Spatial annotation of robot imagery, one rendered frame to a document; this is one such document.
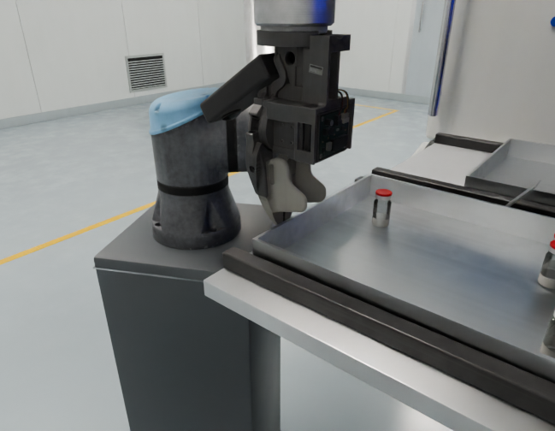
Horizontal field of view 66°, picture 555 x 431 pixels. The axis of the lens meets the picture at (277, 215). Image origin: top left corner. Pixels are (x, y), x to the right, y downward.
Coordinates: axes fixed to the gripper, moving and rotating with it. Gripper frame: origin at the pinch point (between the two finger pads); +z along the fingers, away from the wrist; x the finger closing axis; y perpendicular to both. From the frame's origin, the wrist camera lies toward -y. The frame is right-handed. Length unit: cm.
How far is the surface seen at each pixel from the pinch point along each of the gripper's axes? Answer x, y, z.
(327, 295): -7.6, 11.9, 1.6
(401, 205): 19.2, 7.3, 3.4
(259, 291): -8.8, 4.8, 3.7
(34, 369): -1, -108, 92
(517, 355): -6.1, 27.1, 0.8
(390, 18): 544, -245, -12
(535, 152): 54, 18, 2
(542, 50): 89, 9, -13
